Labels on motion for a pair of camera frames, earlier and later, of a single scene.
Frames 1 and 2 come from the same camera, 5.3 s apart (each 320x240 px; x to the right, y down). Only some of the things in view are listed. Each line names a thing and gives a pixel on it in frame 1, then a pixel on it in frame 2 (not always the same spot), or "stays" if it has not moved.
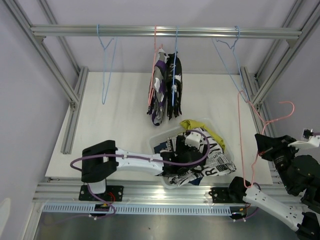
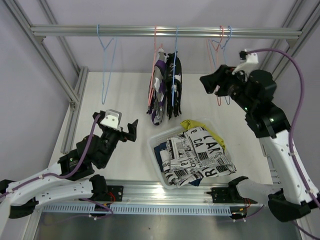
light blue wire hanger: [104, 47] stays
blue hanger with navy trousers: [233, 47] → [212, 81]
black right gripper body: [279, 152] → [232, 85]
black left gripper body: [181, 148] → [111, 139]
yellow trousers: [190, 124] stays
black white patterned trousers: [174, 76] stays
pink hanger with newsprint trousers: [265, 122] → [214, 57]
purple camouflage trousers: [157, 92] stays
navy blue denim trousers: [162, 145] stays
